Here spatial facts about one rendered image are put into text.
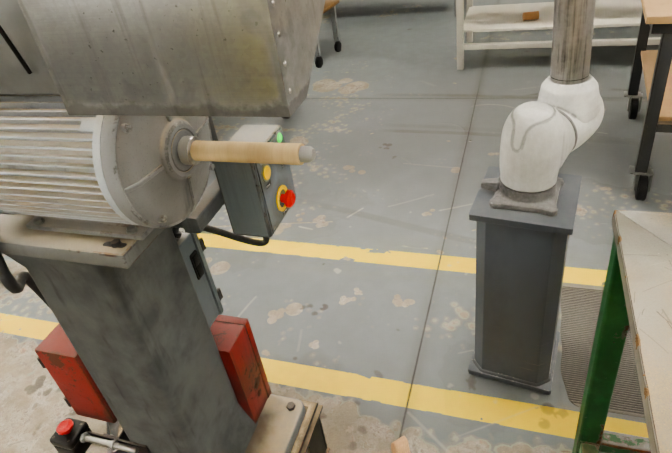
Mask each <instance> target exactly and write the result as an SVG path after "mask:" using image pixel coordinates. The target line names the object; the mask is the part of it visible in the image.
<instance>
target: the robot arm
mask: <svg viewBox="0 0 672 453"><path fill-rule="evenodd" d="M595 6H596V0H554V18H553V36H552V55H551V73H550V76H549V77H548V78H547V79H545V81H544V82H543V83H542V84H541V88H540V92H539V96H538V100H537V101H531V102H526V103H523V104H521V105H519V106H518V107H516V108H515V109H513V111H512V112H511V113H510V115H509V116H508V118H507V120H506V122H505V124H504V127H503V130H502V135H501V143H500V176H499V177H498V178H488V179H482V183H481V188H483V189H486V190H489V191H493V192H495V195H494V197H493V198H492V199H491V200H490V207H491V208H495V209H498V208H505V209H512V210H520V211H527V212H534V213H541V214H545V215H548V216H555V215H557V211H558V209H557V206H556V204H557V200H558V195H559V191H560V188H561V187H562V186H563V183H564V180H563V179H562V178H559V177H557V176H558V172H559V168H561V167H562V165H563V163H564V161H565V160H566V158H567V157H568V155H569V154H570V152H572V151H574V150H575V149H577V148H578V147H579V146H581V145H582V144H583V143H584V142H585V141H586V140H588V139H589V138H590V137H591V136H592V135H593V134H594V132H595V131H596V130H597V129H598V127H599V126H600V124H601V122H602V119H603V116H604V104H603V100H602V98H601V96H600V93H599V86H598V82H597V81H596V80H595V79H594V78H593V76H592V75H590V74H589V70H590V59H591V49H592V38H593V27H594V17H595Z"/></svg>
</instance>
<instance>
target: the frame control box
mask: <svg viewBox="0 0 672 453"><path fill-rule="evenodd" d="M277 131H280V132H281V133H282V142H281V143H285V140H284V135H283V131H282V128H281V126H280V125H243V126H242V127H241V128H240V129H239V130H238V131H237V132H236V133H235V134H234V135H233V136H232V137H231V138H230V140H229V141H237V142H274V143H276V138H275V136H276V132H277ZM212 164H214V166H215V168H214V171H215V174H216V178H217V181H218V184H219V187H220V191H221V194H222V197H223V201H224V204H225V207H226V211H227V214H228V217H229V220H230V224H231V227H232V230H233V233H232V232H229V231H226V230H223V229H220V228H217V227H213V226H210V225H207V226H206V227H205V228H204V230H203V231H206V232H209V233H213V234H216V235H219V236H222V237H226V238H229V239H232V240H235V241H239V242H242V243H246V244H250V245H254V246H266V245H267V244H268V243H269V239H270V237H272V236H273V234H274V232H275V231H276V229H277V228H278V226H279V225H280V223H281V221H282V220H283V218H284V217H285V215H286V213H287V212H288V210H289V209H290V207H286V206H285V203H282V202H281V201H280V196H281V194H285V193H286V191H287V190H292V191H293V192H294V194H295V199H296V198H297V197H296V192H295V187H294V183H293V178H292V173H291V168H290V165H287V164H264V165H260V163H239V162H215V161H212ZM265 166H269V167H270V170H271V174H270V178H269V179H268V180H265V178H264V168H265ZM172 230H173V233H174V236H175V238H176V241H178V240H179V239H180V238H181V235H182V232H181V231H179V228H176V227H172ZM242 235H246V236H257V237H263V240H259V239H253V238H249V237H246V236H242Z"/></svg>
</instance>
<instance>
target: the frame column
mask: <svg viewBox="0 0 672 453"><path fill-rule="evenodd" d="M5 255H7V256H8V257H10V258H11V259H13V260H14V261H16V262H17V263H19V264H21V265H22V266H24V267H25V268H26V269H27V270H28V272H29V274H30V275H31V277H32V279H33V280H34V282H35V284H36V285H37V287H38V289H39V290H40V292H41V294H42V295H43V297H44V299H45V300H46V302H47V304H48V305H49V307H50V309H51V310H52V312H53V314H54V315H55V317H56V319H57V320H58V322H59V324H60V325H61V327H62V329H63V330H64V332H65V334H66V335H67V337H68V339H69V340H70V342H71V343H72V345H73V347H74V348H75V350H76V352H77V353H78V355H79V357H80V358H81V360H82V362H83V363H84V365H85V367H86V368H87V370H88V372H89V373H90V375H91V377H92V378H93V380H94V382H95V383H96V385H97V387H98V388H99V390H100V392H101V393H102V395H103V397H104V398H105V400H106V402H107V403H108V405H109V407H110V408H111V410H112V412H113V413H114V415H115V417H116V418H117V420H118V422H119V423H120V425H121V427H122V428H123V430H124V432H125V433H126V435H127V436H128V438H129V440H130V441H131V442H135V443H139V444H143V445H147V447H148V448H149V450H150V452H151V453H245V451H246V449H247V446H248V444H249V442H250V440H251V438H252V436H253V433H254V431H255V429H256V427H257V425H258V420H257V422H256V424H255V423H254V421H253V420H252V419H251V418H250V416H249V415H248V414H247V413H246V412H245V411H244V410H243V408H242V407H241V406H240V404H239V403H238V401H237V398H236V395H235V393H234V390H233V388H232V385H231V382H230V380H229V377H228V375H227V372H226V369H225V367H224V364H223V361H222V359H221V356H220V354H219V351H218V348H217V346H216V343H215V341H214V338H213V335H212V333H211V330H210V327H209V325H208V322H207V320H206V317H205V314H204V312H203V309H202V307H201V304H200V301H199V299H198V296H197V293H196V291H195V288H194V286H193V283H192V280H191V278H190V275H189V272H188V270H187V267H186V265H185V262H184V259H183V257H182V254H181V252H180V249H179V246H178V244H177V241H176V238H175V236H174V233H173V231H172V228H171V227H170V228H165V229H164V230H163V231H162V232H161V233H160V234H159V235H158V237H157V238H156V239H155V240H154V241H153V242H152V243H151V244H150V245H149V247H148V248H147V249H146V250H145V251H144V252H143V253H142V254H141V255H140V257H139V258H138V259H137V260H136V261H135V262H134V263H133V264H132V265H131V267H130V268H128V269H125V268H117V267H109V266H101V265H92V264H84V263H76V262H68V261H60V260H52V259H43V258H35V257H27V256H19V255H11V254H5Z"/></svg>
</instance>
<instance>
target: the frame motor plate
mask: <svg viewBox="0 0 672 453"><path fill-rule="evenodd" d="M33 218H34V215H24V214H23V215H21V214H13V215H9V214H0V251H1V253H3V254H11V255H19V256H27V257H35V258H43V259H52V260H60V261H68V262H76V263H84V264H92V265H101V266H109V267H117V268H125V269H128V268H130V267H131V265H132V264H133V263H134V262H135V261H136V260H137V259H138V258H139V257H140V255H141V254H142V253H143V252H144V251H145V250H146V249H147V248H148V247H149V245H150V244H151V243H152V242H153V241H154V240H155V239H156V238H157V237H158V235H159V234H160V233H161V232H162V231H163V230H164V229H165V228H154V229H153V230H152V231H151V233H150V234H149V235H148V236H147V237H146V238H145V239H144V240H134V239H124V238H114V237H104V236H94V235H84V234H74V233H64V232H54V231H44V230H34V229H28V228H27V227H26V224H27V223H28V222H29V221H31V220H32V219H33Z"/></svg>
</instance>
